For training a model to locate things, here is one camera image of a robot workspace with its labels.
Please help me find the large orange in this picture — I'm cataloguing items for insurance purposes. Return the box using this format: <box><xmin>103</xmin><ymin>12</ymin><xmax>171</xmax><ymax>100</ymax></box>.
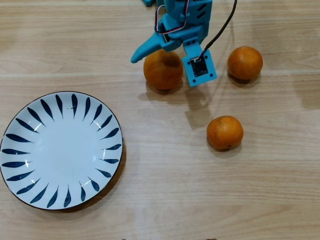
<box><xmin>143</xmin><ymin>48</ymin><xmax>185</xmax><ymax>91</ymax></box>

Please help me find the medium orange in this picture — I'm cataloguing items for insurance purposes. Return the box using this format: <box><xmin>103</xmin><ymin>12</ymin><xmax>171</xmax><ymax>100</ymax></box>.
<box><xmin>226</xmin><ymin>45</ymin><xmax>264</xmax><ymax>81</ymax></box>

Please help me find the small orange with dark spots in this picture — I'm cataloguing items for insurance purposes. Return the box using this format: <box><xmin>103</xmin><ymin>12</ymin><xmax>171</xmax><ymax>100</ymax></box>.
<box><xmin>206</xmin><ymin>115</ymin><xmax>245</xmax><ymax>151</ymax></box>

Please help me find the white plate blue petal pattern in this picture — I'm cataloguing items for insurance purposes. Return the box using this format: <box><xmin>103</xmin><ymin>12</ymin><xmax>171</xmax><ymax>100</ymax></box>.
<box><xmin>0</xmin><ymin>90</ymin><xmax>125</xmax><ymax>211</ymax></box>

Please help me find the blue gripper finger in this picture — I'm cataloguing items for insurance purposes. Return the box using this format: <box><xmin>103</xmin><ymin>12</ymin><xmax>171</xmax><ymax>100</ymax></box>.
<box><xmin>130</xmin><ymin>32</ymin><xmax>183</xmax><ymax>64</ymax></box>

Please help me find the red white black servo wire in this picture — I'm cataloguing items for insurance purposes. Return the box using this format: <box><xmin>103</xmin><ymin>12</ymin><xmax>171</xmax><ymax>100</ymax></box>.
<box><xmin>153</xmin><ymin>0</ymin><xmax>191</xmax><ymax>36</ymax></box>

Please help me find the blue wrist camera module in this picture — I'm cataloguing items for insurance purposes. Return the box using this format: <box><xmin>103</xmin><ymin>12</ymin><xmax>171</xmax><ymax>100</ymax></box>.
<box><xmin>181</xmin><ymin>39</ymin><xmax>218</xmax><ymax>88</ymax></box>

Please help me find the black camera cable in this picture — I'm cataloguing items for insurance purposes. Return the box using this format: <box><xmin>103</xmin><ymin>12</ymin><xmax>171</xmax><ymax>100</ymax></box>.
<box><xmin>197</xmin><ymin>0</ymin><xmax>238</xmax><ymax>62</ymax></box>

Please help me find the blue gripper body with servo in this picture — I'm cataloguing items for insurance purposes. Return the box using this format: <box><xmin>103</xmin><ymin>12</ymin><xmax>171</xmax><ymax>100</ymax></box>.
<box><xmin>163</xmin><ymin>21</ymin><xmax>210</xmax><ymax>46</ymax></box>

